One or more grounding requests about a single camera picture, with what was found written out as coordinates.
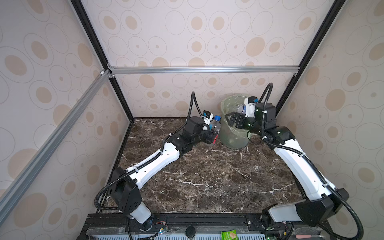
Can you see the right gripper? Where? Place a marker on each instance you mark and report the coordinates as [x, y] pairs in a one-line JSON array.
[[241, 117]]

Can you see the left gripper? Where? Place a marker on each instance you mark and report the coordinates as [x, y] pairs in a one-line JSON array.
[[209, 136]]

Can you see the crushed blue cap bottle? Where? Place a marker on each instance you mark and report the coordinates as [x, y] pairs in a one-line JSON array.
[[215, 126]]

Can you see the blue cap round-label bottle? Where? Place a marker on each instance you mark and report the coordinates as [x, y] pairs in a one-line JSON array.
[[241, 109]]

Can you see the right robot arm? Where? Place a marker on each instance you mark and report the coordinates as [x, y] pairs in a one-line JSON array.
[[322, 199]]

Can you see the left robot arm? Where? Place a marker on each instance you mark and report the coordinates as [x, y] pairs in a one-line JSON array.
[[123, 192]]

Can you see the green lined mesh waste bin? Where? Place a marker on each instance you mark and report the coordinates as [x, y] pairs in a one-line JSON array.
[[230, 136]]

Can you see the black round knob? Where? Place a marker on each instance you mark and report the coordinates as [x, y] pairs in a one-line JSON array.
[[190, 232]]

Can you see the green snack packet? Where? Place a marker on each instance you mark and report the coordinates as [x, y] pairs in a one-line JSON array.
[[229, 235]]

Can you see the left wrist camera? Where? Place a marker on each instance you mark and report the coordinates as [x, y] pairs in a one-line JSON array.
[[207, 116]]

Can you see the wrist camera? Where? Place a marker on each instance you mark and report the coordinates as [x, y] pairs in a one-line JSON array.
[[207, 116], [250, 104]]

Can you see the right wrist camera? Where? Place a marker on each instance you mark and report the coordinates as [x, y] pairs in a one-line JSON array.
[[250, 104]]

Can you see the horizontal aluminium rail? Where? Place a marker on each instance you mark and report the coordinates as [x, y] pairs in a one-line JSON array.
[[204, 70]]

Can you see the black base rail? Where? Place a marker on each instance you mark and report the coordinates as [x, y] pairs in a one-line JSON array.
[[172, 226]]

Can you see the pink handled tool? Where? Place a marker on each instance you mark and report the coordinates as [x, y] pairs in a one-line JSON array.
[[302, 237]]

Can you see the left diagonal aluminium rail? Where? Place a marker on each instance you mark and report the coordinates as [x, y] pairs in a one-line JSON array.
[[27, 176]]

